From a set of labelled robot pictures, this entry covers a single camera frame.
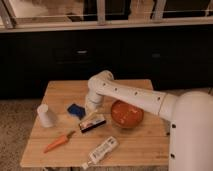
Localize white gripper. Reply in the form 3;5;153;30
82;92;102;122

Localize black whiteboard eraser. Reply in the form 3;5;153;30
79;114;106;133

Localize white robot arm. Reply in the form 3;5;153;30
85;70;213;171

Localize blue sponge block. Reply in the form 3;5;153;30
67;104;85;120

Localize orange bowl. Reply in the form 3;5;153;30
111;100;144;129

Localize orange toy carrot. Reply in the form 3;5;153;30
44;131;74;153

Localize white tube with label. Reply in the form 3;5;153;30
82;136;119;170

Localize white plastic cup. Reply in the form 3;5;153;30
37;104;54;128

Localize dark cabinet with drawers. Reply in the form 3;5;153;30
0;26;213;99

